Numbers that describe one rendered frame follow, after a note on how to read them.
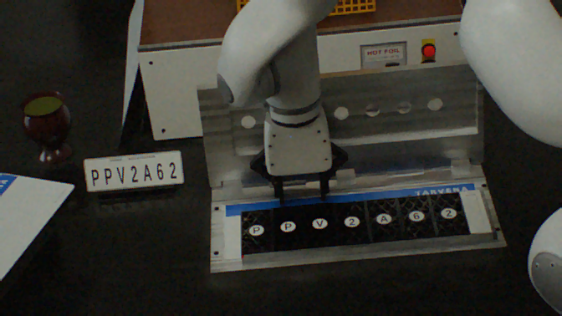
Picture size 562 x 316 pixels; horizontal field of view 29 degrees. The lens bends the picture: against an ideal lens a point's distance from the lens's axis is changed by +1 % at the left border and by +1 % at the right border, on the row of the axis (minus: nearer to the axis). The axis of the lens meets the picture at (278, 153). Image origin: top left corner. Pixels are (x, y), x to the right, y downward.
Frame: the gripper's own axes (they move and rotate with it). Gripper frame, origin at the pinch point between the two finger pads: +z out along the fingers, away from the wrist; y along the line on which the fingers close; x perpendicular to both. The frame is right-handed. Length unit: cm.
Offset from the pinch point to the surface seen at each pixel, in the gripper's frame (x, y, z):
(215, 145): 4.1, -12.9, -7.4
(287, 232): -8.8, -2.8, 1.0
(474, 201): -5.2, 26.4, 1.1
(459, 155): 3.2, 25.5, -1.6
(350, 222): -7.9, 7.0, 0.9
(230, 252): -10.9, -11.7, 2.1
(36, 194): -2.5, -40.5, -6.0
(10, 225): -9.2, -43.4, -6.0
